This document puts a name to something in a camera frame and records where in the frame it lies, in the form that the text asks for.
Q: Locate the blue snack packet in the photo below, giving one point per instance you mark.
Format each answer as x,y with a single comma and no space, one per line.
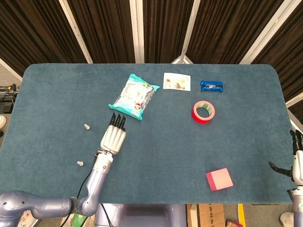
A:
210,86

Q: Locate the green plastic bag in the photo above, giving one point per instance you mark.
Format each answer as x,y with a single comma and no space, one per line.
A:
78,221

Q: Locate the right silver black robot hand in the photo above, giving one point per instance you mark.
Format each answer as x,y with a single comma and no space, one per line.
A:
298,165

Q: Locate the white frame post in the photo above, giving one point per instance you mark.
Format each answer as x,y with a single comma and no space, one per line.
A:
76,30
138,30
265,30
190,28
294,100

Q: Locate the pink sticky note block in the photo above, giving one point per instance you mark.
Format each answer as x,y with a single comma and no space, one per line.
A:
220,178

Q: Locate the white shoe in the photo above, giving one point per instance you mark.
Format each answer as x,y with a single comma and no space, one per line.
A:
286,218
2,121

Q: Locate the right lavender robot arm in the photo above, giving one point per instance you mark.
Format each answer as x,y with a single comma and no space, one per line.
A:
298,208

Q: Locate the teal clear snack bag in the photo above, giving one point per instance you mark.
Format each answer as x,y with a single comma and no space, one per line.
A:
132,99

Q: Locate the red tape roll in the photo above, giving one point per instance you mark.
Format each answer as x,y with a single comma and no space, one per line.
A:
201,121

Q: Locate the lavender robot base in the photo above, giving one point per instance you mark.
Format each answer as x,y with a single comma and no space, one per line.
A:
142,216

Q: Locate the silver bolt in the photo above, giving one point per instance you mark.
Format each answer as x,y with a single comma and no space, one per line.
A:
87,127
80,163

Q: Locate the dark brown curtain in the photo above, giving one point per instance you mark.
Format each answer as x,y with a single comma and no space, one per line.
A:
165,28

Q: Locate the small white picture card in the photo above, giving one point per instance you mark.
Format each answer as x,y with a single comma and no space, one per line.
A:
176,81

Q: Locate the left lavender robot arm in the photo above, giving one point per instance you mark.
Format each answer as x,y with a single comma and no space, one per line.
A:
99,179

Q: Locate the brown cardboard box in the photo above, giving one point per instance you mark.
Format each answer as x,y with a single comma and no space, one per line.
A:
208,216

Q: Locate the teal velvet table cloth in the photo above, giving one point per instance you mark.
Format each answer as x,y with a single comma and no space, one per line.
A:
165,146

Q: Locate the colourful printed packet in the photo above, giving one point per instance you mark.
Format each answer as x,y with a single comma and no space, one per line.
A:
232,224

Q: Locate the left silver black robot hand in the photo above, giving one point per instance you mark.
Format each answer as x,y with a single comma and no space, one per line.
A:
113,139

